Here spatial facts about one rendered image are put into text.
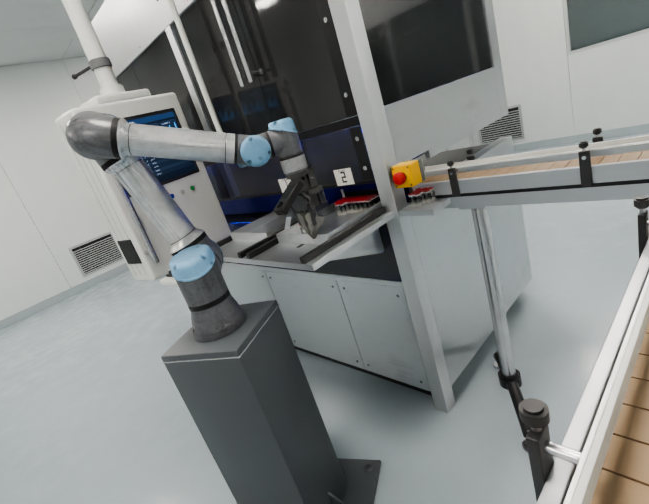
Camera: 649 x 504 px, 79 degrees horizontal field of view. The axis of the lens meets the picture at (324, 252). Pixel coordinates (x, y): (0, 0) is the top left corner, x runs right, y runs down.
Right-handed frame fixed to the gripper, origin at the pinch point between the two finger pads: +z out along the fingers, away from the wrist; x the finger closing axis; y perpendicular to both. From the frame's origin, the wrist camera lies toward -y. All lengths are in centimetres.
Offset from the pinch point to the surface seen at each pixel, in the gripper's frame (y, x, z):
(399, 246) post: 28.3, -9.6, 16.3
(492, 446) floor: 22, -33, 91
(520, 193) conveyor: 39, -48, 4
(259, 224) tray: 17, 54, 2
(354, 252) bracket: 13.4, -2.4, 11.9
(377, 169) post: 28.1, -8.8, -11.7
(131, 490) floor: -71, 88, 92
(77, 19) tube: -5, 95, -97
